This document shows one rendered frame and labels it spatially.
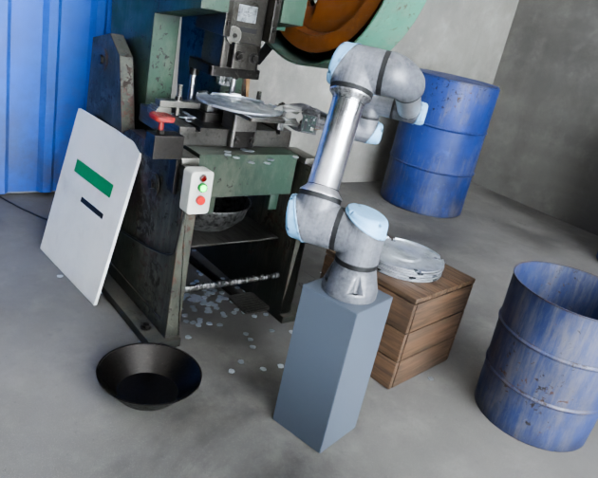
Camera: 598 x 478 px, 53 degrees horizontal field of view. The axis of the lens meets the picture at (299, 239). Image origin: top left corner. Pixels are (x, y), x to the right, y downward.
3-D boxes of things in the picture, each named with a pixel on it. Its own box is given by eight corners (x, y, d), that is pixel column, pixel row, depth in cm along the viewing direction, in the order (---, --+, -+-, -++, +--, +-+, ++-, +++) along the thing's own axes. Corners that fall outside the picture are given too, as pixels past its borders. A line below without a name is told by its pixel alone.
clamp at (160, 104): (200, 119, 202) (204, 88, 198) (155, 116, 191) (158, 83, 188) (192, 114, 206) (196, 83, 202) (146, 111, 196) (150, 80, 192)
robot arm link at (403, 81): (435, 54, 147) (430, 100, 195) (392, 45, 149) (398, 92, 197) (421, 100, 148) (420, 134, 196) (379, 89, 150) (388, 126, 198)
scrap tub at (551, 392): (614, 433, 203) (675, 312, 186) (552, 474, 177) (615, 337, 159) (511, 365, 232) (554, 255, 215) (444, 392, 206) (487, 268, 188)
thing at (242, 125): (279, 158, 195) (287, 119, 190) (244, 158, 186) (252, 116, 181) (239, 137, 212) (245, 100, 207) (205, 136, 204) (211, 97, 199)
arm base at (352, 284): (386, 296, 162) (395, 263, 158) (355, 310, 150) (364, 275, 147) (342, 273, 170) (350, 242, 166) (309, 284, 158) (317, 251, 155)
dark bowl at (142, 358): (216, 408, 174) (220, 388, 172) (119, 438, 155) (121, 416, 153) (171, 353, 195) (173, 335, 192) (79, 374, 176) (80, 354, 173)
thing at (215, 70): (258, 87, 206) (261, 71, 204) (209, 82, 193) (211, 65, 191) (234, 77, 217) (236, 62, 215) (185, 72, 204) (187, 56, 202)
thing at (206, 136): (289, 147, 215) (292, 131, 213) (177, 145, 187) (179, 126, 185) (245, 124, 236) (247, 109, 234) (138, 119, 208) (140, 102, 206)
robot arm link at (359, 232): (375, 272, 150) (389, 223, 145) (325, 257, 152) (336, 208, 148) (382, 256, 161) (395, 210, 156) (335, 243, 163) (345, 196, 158)
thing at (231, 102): (177, 94, 193) (177, 92, 193) (235, 94, 216) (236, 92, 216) (244, 118, 179) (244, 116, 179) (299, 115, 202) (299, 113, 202)
